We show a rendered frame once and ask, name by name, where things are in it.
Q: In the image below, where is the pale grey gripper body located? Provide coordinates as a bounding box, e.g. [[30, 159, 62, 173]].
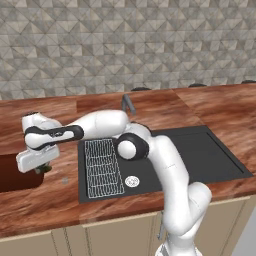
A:
[[15, 145, 61, 174]]

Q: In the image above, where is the round silver sink drain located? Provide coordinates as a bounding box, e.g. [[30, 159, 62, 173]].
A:
[[124, 175, 141, 189]]

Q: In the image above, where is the grey sink faucet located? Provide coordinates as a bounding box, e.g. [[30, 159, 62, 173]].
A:
[[121, 93, 137, 117]]

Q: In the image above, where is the black sink with drainboard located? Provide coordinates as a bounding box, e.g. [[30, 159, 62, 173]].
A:
[[77, 124, 255, 205]]

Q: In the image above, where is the beige cabinet door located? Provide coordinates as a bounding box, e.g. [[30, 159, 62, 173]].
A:
[[81, 212, 159, 256], [194, 195, 252, 256], [0, 229, 58, 256]]

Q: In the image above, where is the white wire rack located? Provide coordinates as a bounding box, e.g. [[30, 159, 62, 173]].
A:
[[83, 138, 126, 199]]

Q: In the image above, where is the grey cabinet handle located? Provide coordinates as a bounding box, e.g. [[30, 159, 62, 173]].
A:
[[156, 211, 166, 240]]

